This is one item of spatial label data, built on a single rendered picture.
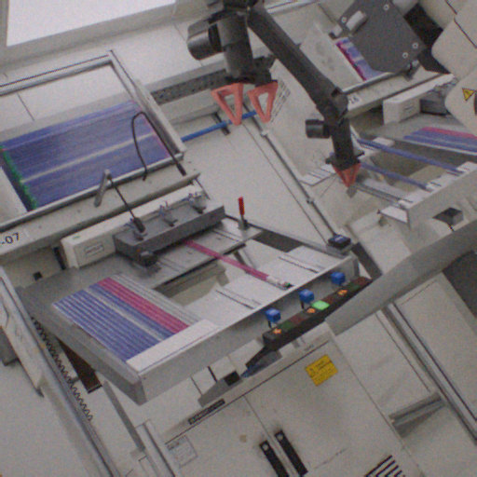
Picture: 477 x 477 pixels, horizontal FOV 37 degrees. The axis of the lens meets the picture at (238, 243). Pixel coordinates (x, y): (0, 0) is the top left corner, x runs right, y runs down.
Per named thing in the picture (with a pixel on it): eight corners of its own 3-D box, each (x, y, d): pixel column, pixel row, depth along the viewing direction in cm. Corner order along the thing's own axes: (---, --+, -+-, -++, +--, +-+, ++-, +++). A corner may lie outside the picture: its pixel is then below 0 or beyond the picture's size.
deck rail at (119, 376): (146, 402, 156) (140, 379, 154) (139, 406, 155) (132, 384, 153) (26, 303, 210) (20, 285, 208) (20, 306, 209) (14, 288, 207)
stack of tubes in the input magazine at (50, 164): (174, 156, 238) (133, 94, 244) (34, 210, 213) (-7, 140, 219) (165, 174, 249) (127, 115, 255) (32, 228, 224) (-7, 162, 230)
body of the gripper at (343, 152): (324, 165, 204) (320, 142, 201) (351, 152, 208) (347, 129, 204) (339, 170, 199) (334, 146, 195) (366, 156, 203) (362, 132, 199)
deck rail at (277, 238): (361, 277, 190) (358, 256, 187) (355, 279, 189) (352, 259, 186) (209, 219, 244) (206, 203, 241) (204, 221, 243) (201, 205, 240)
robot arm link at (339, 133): (343, 122, 194) (351, 114, 197) (320, 122, 197) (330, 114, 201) (347, 144, 197) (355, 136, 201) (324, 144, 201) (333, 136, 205)
